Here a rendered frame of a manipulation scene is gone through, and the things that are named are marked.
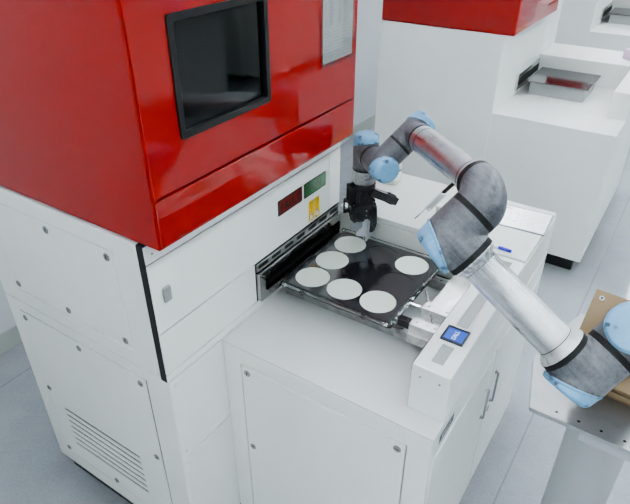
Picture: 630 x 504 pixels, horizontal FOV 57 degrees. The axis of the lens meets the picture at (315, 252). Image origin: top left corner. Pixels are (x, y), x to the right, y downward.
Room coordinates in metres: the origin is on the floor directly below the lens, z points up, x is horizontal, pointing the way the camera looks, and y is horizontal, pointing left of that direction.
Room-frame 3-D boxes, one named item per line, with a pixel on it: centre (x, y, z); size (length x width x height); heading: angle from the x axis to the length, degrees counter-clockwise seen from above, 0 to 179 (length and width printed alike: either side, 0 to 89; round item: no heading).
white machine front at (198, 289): (1.40, 0.15, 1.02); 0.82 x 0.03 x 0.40; 147
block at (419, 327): (1.18, -0.29, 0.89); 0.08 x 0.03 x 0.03; 57
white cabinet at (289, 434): (1.45, -0.27, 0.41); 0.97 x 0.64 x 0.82; 147
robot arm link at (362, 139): (1.60, -0.15, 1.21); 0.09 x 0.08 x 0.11; 19
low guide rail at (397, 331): (1.31, -0.13, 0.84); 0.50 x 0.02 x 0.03; 57
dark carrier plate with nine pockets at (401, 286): (1.44, -0.14, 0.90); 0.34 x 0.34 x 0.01; 57
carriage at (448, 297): (1.31, -0.37, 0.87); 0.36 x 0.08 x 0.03; 147
